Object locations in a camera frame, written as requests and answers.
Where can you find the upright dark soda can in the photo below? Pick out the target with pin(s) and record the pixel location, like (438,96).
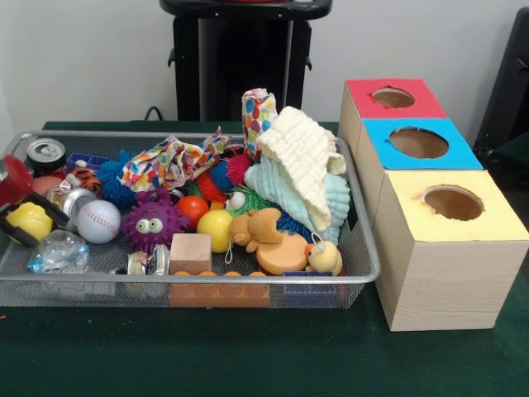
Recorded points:
(46,155)

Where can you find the shallow clear mesh bin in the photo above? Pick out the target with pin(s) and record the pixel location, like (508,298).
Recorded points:
(364,248)

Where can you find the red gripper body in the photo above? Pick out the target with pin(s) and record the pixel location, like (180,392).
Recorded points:
(13,182)

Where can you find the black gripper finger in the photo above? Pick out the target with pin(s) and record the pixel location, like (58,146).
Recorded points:
(51,212)
(18,234)

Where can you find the small yellow ball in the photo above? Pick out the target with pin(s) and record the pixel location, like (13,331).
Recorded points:
(214,230)

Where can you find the purple googly-eyed monster toy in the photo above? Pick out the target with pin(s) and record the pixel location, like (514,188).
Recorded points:
(153,223)

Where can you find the wooden box with three holes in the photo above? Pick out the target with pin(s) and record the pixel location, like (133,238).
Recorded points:
(450,265)

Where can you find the multicolour polka dot cloth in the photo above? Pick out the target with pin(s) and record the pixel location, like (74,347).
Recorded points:
(259,114)
(169,164)

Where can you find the wooden cube block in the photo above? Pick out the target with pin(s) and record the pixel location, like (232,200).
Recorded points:
(189,253)

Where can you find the mint green cloth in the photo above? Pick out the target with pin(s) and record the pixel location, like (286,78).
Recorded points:
(273,188)

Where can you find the small yellow rubber duck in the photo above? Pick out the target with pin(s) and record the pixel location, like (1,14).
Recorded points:
(324,257)

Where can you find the crushed silver can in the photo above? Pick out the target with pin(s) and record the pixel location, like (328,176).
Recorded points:
(74,207)

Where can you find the clear plastic blue label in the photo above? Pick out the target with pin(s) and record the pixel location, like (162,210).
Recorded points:
(58,252)

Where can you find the cream knit cloth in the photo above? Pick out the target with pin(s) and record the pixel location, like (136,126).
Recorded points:
(302,157)

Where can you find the black chair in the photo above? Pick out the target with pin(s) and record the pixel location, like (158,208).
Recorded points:
(508,91)

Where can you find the white baseball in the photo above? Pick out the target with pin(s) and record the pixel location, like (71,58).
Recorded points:
(99,222)

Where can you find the orange foam duck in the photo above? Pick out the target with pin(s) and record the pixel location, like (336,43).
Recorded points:
(271,246)

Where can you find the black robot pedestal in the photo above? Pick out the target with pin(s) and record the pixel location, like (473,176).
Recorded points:
(248,58)

